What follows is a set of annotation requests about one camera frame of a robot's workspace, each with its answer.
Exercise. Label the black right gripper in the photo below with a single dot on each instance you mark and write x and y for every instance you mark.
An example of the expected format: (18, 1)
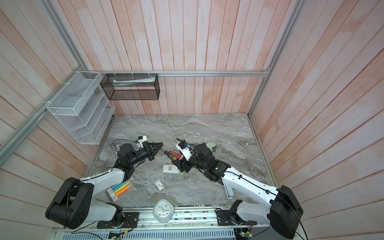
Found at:
(182, 163)

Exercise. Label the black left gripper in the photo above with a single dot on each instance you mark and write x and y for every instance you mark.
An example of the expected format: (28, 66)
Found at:
(150, 149)

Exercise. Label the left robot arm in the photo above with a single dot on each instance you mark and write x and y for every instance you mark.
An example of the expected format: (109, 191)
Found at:
(71, 206)

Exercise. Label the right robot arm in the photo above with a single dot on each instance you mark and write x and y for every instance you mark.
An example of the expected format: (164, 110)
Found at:
(276, 207)

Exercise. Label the small white red card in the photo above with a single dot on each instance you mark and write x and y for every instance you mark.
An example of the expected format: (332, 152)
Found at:
(159, 185)

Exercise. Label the mint green pencil sharpener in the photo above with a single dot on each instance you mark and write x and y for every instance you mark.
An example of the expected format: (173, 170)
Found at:
(211, 145)

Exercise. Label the white round alarm clock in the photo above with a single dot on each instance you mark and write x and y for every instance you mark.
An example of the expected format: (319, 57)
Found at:
(163, 211)

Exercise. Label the pack of coloured highlighters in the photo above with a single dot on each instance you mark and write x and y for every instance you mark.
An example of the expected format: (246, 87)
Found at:
(117, 192)

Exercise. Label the light blue glasses case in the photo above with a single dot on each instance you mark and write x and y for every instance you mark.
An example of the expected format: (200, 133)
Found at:
(229, 192)

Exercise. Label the white paper in basket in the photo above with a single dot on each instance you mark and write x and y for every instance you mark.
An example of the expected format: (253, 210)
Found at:
(146, 82)

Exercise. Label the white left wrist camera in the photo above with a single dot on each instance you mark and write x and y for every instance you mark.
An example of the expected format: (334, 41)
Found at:
(140, 141)

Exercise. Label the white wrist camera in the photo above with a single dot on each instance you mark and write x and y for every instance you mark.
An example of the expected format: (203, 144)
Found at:
(184, 147)
(140, 141)

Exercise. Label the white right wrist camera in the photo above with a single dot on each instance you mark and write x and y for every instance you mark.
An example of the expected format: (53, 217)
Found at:
(184, 147)

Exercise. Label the aluminium front rail frame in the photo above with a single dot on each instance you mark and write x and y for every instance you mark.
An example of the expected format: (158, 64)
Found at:
(187, 223)

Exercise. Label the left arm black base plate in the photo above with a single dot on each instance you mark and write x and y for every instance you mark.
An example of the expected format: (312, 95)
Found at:
(126, 220)

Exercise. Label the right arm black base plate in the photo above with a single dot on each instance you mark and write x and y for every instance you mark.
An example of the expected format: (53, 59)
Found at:
(230, 217)

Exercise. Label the black wire mesh basket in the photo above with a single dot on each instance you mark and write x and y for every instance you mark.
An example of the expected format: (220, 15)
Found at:
(130, 93)

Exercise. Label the white wire mesh shelf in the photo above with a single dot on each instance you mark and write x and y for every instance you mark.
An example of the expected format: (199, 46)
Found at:
(82, 110)

